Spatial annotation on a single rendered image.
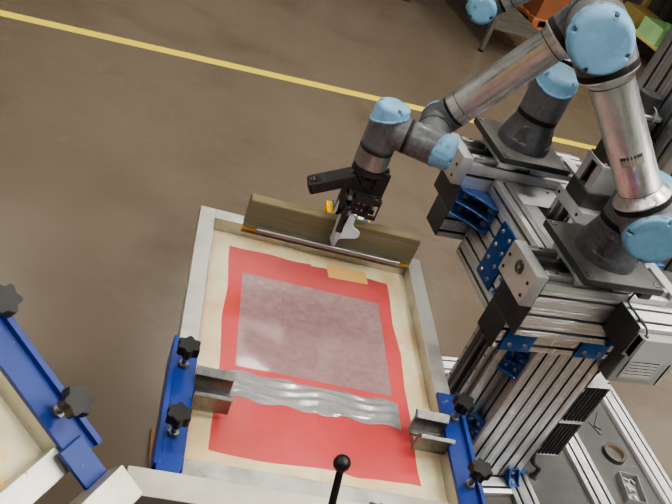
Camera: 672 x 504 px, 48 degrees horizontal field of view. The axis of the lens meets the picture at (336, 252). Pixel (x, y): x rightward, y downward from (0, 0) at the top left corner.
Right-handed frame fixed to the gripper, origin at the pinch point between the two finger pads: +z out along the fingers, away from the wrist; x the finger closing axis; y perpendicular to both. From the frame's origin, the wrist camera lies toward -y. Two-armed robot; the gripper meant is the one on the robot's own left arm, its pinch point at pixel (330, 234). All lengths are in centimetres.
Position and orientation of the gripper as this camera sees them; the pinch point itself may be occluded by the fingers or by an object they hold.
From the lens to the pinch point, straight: 175.0
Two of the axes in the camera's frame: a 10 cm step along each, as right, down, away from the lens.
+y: 9.5, 2.3, 2.3
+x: -0.5, -6.0, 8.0
